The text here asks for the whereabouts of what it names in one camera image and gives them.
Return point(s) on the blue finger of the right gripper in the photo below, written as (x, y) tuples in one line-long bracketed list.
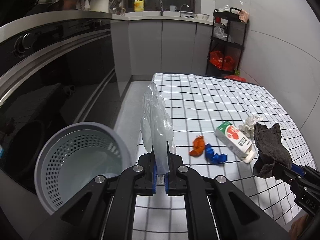
[(299, 169)]

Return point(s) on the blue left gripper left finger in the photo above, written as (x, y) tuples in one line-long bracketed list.
[(153, 169)]

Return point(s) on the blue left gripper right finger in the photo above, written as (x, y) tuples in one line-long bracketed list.
[(166, 176)]

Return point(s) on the dark grey cloth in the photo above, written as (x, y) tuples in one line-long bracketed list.
[(270, 150)]

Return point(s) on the clear plastic bag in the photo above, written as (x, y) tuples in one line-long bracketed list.
[(157, 129)]

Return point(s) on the orange plastic scrap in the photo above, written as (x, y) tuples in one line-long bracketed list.
[(198, 146)]

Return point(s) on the blue plastic scrap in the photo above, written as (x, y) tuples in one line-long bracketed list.
[(213, 157)]

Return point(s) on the printed paper ball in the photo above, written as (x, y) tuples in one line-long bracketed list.
[(247, 128)]

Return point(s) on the green white carton box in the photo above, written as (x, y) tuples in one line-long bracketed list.
[(235, 141)]

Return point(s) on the grey perforated trash basket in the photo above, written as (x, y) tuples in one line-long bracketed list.
[(74, 156)]

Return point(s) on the grey kitchen cabinets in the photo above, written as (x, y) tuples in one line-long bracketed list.
[(142, 48)]

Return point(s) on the person's right hand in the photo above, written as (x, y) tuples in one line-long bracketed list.
[(297, 227)]

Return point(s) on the white checkered tablecloth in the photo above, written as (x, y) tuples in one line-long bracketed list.
[(197, 105)]

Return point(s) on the red plastic bag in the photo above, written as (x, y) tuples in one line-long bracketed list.
[(222, 62)]

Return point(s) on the black built-in oven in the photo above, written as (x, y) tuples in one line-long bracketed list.
[(57, 69)]

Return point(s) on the black storage rack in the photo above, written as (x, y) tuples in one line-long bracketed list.
[(228, 35)]

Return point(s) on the steel bowl on counter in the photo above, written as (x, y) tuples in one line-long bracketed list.
[(200, 16)]

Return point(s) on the white mug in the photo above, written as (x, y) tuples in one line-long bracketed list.
[(173, 8)]

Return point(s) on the yellow detergent bottle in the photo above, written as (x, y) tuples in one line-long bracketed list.
[(138, 5)]

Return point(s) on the checkered red towel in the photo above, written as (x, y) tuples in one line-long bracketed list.
[(243, 16)]

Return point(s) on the chrome sink faucet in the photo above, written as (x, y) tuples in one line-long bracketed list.
[(184, 10)]

